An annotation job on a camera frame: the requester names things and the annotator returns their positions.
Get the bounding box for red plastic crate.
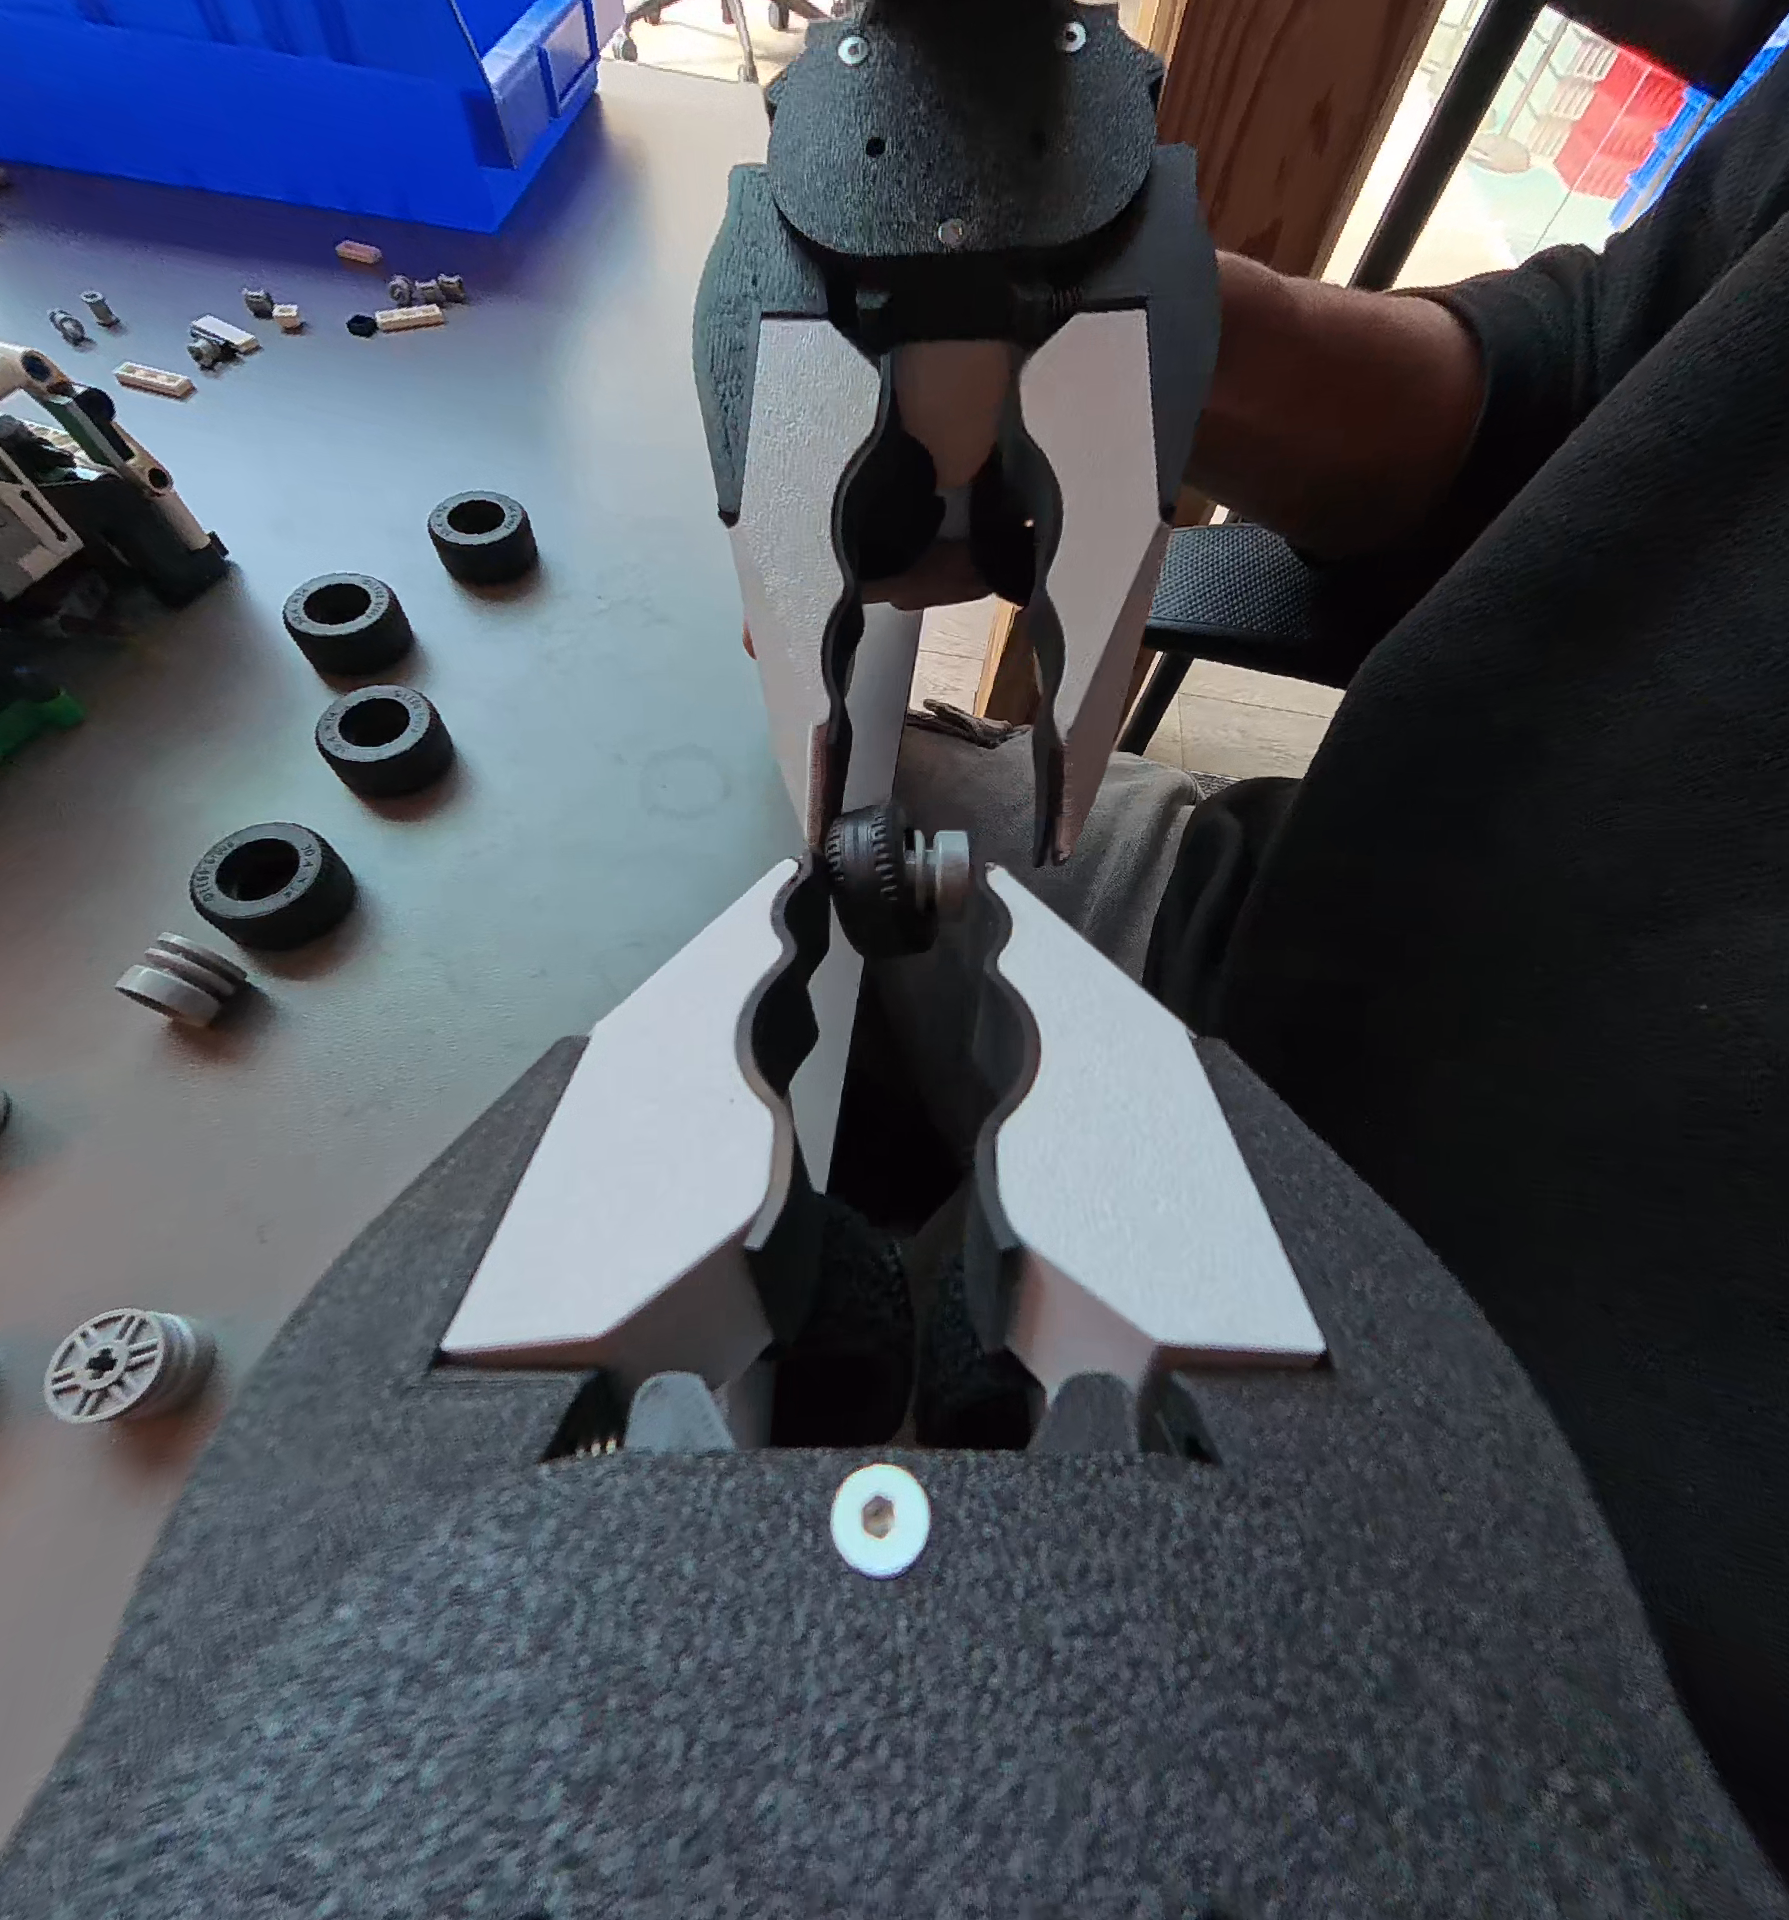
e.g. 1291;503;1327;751
1541;36;1694;204

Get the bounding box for person's torso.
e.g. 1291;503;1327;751
1146;0;1789;1920

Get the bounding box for blue plastic bin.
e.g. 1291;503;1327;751
0;0;629;238

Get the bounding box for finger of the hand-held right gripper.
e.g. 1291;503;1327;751
977;304;1173;871
730;314;945;856

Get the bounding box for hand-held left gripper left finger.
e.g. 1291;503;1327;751
439;856;838;1454

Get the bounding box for black rubber lego tyre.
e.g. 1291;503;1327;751
315;683;455;799
819;802;945;960
427;486;541;586
191;822;358;951
282;572;416;678

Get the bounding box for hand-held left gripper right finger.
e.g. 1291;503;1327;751
968;868;1333;1454

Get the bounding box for scattered small lego pieces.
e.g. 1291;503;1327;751
0;156;472;403

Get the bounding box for person's right forearm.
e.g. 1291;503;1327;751
1177;247;1489;568

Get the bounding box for blue plastic crate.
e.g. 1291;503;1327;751
1621;0;1789;248

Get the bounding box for person's right hand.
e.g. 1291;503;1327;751
856;341;1031;613

